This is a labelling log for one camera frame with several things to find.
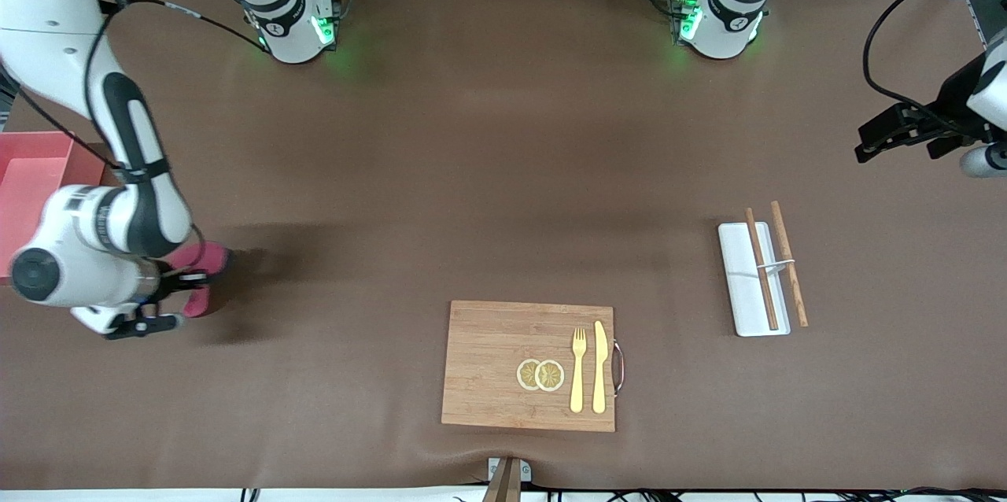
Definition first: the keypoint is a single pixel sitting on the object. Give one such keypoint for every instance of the red and grey cloth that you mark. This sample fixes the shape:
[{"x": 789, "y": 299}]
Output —
[{"x": 201, "y": 258}]

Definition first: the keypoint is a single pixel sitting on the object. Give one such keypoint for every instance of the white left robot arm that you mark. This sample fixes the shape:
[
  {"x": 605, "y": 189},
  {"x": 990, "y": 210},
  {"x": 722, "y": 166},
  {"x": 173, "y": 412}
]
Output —
[{"x": 724, "y": 22}]

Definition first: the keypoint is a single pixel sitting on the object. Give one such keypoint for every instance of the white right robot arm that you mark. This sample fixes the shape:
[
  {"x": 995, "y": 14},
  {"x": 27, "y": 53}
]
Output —
[{"x": 86, "y": 250}]

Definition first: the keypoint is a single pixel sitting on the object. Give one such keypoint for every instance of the pink plastic bin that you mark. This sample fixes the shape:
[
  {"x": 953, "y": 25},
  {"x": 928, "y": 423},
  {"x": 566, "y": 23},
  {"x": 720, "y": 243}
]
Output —
[{"x": 31, "y": 171}]

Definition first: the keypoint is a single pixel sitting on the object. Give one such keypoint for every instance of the white rectangular tray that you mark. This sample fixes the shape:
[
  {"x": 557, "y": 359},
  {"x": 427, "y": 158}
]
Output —
[{"x": 739, "y": 289}]

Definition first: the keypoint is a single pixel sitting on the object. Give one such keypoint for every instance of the wooden cutting board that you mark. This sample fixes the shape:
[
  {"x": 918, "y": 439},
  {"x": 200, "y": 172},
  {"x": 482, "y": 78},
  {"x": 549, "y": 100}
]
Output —
[{"x": 503, "y": 364}]

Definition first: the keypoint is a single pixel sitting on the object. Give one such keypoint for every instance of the lemon slice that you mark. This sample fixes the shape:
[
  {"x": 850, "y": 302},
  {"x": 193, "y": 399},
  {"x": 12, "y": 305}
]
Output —
[
  {"x": 525, "y": 374},
  {"x": 551, "y": 375}
]

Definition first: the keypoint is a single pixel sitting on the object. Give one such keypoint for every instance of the yellow knife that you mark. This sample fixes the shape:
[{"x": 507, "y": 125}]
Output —
[{"x": 599, "y": 368}]

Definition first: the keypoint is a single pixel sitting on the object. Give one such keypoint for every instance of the yellow fork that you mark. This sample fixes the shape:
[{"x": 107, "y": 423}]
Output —
[{"x": 577, "y": 376}]

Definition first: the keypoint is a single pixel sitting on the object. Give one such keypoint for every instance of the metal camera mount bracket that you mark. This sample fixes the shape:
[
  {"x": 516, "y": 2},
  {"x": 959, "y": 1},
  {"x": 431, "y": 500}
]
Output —
[{"x": 510, "y": 474}]

